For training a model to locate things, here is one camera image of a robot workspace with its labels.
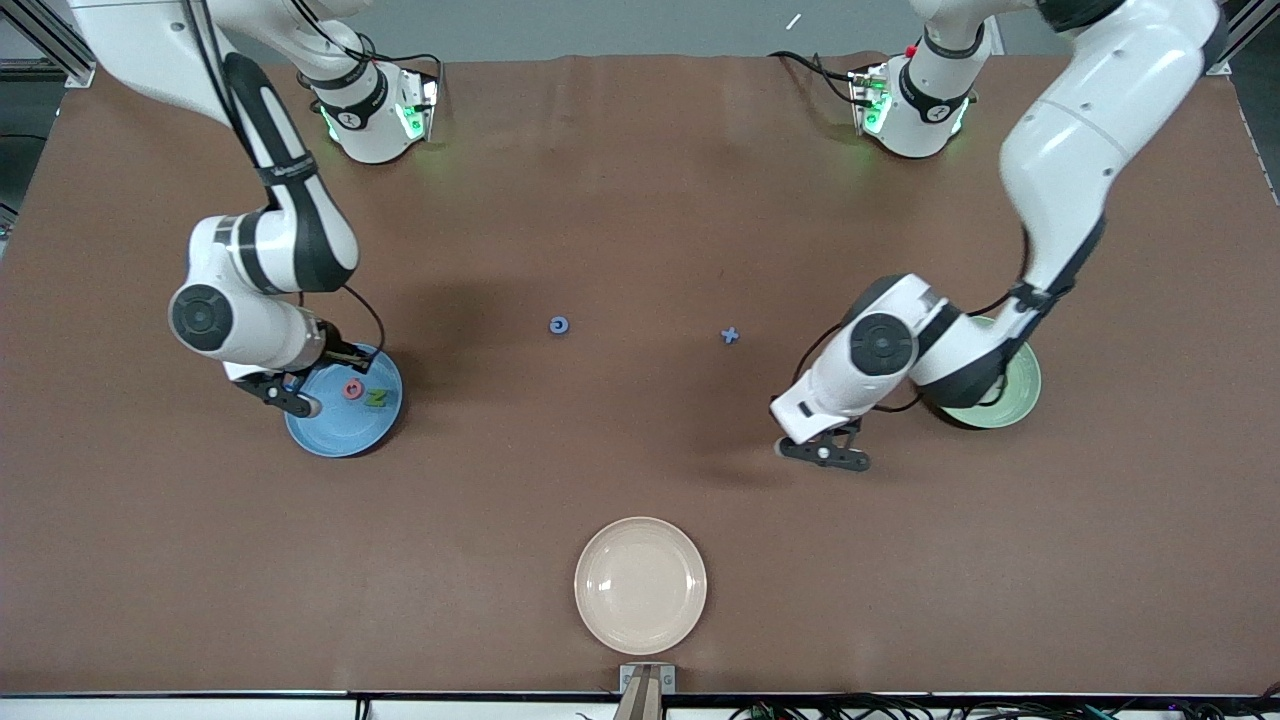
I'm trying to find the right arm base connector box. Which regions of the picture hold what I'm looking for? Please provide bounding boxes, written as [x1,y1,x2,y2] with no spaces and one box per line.
[398,78,441,143]

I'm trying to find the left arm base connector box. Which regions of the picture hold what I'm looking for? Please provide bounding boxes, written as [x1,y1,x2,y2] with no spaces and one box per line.
[848,62,893,138]

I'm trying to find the blue plate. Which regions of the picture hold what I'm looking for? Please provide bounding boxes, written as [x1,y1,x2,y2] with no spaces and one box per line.
[284,343,404,459]

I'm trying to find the light green plate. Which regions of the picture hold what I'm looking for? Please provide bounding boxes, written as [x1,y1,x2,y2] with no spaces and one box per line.
[940,315,1043,430]

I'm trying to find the beige plate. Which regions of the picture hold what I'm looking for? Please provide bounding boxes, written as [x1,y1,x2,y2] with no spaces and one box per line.
[574,516,708,656]

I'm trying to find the brown table mat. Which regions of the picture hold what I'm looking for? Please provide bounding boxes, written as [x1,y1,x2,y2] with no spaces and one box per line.
[0,50,1280,696]

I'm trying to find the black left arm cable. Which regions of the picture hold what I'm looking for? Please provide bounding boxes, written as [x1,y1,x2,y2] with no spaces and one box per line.
[795,225,1031,413]

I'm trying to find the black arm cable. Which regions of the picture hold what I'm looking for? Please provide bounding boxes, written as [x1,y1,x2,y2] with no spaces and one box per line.
[795,225,1031,413]
[180,0,389,363]

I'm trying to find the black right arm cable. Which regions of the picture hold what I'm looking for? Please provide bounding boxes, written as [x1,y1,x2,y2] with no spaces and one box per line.
[180,0,389,363]

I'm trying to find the black right base cable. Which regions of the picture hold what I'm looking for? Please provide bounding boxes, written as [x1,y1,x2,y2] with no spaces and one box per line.
[375,48,444,86]

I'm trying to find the black base cable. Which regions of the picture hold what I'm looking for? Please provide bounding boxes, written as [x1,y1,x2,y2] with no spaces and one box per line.
[768,48,861,106]
[375,48,444,86]

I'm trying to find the silver camera mount bracket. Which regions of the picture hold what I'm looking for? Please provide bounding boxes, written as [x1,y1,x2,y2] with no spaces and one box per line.
[615,663,677,720]

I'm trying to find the black left base cable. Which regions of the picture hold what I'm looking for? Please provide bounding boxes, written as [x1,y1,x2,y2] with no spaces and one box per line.
[768,48,861,106]

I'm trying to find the aluminium extrusion frame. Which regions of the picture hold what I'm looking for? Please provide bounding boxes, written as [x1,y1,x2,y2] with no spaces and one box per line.
[1210,0,1280,76]
[0,0,101,89]

